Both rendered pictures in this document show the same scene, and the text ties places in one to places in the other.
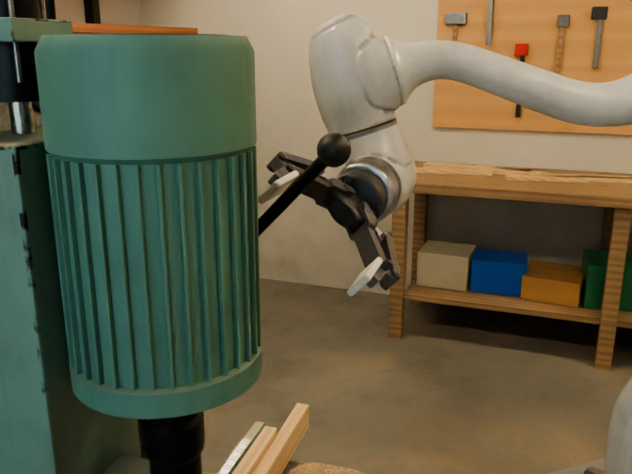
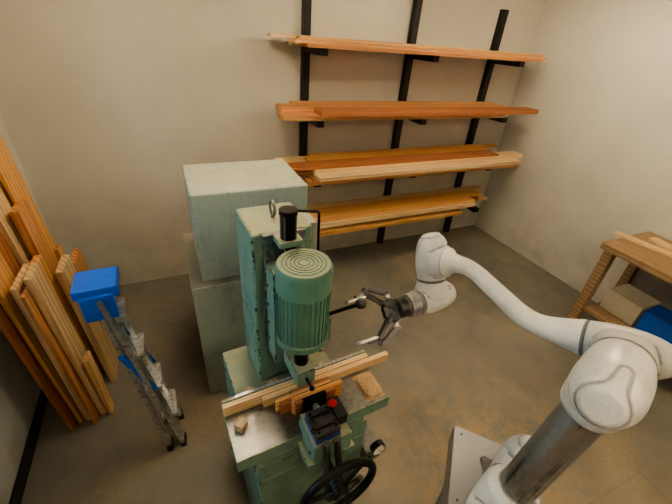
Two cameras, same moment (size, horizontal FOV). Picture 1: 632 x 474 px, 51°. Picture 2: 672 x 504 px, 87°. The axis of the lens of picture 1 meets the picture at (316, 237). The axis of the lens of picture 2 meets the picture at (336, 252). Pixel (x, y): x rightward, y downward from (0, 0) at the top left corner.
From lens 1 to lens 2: 0.80 m
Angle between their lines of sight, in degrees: 42
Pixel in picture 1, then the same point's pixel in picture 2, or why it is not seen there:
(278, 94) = (575, 159)
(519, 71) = (493, 290)
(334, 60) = (419, 252)
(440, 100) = not seen: outside the picture
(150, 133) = (285, 294)
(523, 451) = not seen: hidden behind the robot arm
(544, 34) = not seen: outside the picture
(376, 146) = (425, 289)
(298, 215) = (556, 232)
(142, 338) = (282, 331)
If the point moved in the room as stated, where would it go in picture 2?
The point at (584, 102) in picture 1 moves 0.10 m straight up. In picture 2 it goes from (517, 318) to (529, 291)
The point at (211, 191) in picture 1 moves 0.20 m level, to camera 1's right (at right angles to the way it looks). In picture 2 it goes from (299, 310) to (348, 349)
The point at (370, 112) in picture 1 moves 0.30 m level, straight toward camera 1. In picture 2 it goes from (426, 276) to (364, 309)
